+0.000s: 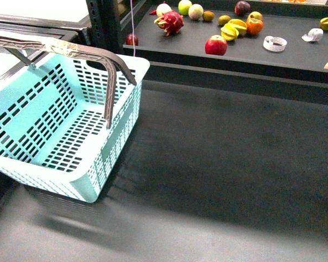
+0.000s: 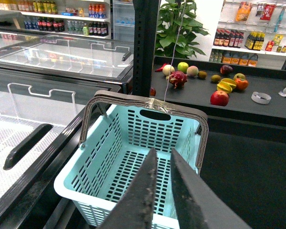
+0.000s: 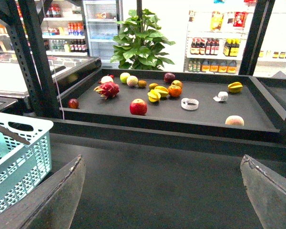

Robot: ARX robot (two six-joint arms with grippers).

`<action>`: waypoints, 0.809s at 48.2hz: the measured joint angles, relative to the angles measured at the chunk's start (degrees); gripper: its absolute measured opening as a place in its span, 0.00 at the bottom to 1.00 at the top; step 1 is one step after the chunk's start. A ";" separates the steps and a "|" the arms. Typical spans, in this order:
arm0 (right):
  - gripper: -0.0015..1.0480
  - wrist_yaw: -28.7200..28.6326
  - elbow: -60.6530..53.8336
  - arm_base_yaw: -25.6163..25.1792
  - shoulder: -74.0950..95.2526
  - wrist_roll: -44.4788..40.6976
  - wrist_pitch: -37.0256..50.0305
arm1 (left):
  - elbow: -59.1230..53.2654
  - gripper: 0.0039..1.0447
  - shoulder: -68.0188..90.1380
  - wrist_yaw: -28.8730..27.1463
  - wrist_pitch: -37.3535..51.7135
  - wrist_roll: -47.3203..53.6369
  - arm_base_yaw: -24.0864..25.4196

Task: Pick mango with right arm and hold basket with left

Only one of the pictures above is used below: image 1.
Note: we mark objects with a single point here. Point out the light blue plastic basket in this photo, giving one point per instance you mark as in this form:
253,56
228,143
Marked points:
53,135

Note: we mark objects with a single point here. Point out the grey basket handle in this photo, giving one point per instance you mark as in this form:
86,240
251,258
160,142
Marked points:
109,60

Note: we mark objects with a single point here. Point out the green red mango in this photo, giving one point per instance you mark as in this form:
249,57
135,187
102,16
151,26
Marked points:
255,15

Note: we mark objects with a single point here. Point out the small dark red apple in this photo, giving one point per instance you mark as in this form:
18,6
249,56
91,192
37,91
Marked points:
132,39

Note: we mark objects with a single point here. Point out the large red apple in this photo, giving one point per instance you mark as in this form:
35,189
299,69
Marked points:
216,45

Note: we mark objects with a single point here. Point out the pink dragon fruit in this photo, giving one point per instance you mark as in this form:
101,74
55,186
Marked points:
170,22

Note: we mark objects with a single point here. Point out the pale round melon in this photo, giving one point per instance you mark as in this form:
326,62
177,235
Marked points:
162,9

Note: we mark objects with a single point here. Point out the brown kiwi left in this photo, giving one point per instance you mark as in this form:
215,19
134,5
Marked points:
208,16

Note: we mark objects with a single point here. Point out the brown kiwi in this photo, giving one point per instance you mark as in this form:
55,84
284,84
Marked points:
224,19
208,16

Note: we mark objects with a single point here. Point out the pale peach fruit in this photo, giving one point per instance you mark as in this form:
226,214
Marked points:
195,12

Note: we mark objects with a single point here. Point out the brown kiwi right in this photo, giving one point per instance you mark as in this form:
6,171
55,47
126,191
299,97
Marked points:
224,19

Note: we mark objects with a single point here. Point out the green apple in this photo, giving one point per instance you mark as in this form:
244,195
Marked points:
183,7

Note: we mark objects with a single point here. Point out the orange persimmon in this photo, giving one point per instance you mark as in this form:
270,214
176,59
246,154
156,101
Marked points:
254,26

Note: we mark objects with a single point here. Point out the white tape roll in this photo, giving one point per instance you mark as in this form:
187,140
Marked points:
314,35
274,44

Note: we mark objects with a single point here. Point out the dark red plum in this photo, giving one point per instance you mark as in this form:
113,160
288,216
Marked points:
242,8

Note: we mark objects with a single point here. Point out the white tape roll far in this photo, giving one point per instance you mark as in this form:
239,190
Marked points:
314,35

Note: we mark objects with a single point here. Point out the black shelf post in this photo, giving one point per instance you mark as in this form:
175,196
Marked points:
105,22

